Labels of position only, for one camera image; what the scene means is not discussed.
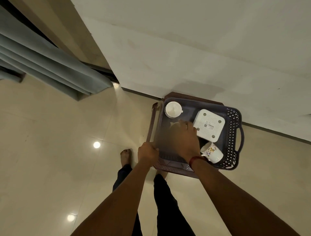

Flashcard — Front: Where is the dark purple plastic basket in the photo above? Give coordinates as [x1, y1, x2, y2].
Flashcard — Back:
[155, 97, 245, 171]

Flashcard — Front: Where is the white box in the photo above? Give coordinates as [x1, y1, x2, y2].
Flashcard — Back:
[193, 109, 226, 143]

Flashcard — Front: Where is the person's leg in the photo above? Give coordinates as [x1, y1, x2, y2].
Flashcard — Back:
[112, 148, 143, 236]
[153, 170, 196, 236]

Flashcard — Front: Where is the person's left hand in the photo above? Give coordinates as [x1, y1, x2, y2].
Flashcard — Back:
[137, 142, 160, 169]

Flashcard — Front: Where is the person's right hand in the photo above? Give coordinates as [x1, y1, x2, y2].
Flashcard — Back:
[169, 119, 202, 164]

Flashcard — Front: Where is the dark brown plastic stool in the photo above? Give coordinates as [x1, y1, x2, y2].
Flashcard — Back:
[145, 91, 225, 180]

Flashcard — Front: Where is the person's right leg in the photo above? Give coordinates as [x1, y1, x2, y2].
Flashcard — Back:
[153, 170, 196, 236]

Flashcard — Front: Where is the person's left leg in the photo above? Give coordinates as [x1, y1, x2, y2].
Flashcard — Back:
[112, 148, 143, 236]

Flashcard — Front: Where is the black window frame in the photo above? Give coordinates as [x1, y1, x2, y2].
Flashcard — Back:
[0, 0, 120, 84]

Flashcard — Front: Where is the person's left forearm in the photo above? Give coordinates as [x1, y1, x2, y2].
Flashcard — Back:
[70, 163, 156, 236]

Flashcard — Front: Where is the person's right forearm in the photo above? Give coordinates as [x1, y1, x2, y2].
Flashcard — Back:
[192, 159, 302, 236]

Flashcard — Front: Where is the floral white mug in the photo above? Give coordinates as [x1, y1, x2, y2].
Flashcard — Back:
[200, 141, 224, 164]

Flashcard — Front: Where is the red thread bracelet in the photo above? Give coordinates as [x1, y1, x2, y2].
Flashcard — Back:
[188, 155, 207, 171]

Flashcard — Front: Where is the pale green curtain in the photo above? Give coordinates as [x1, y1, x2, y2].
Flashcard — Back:
[0, 5, 114, 102]

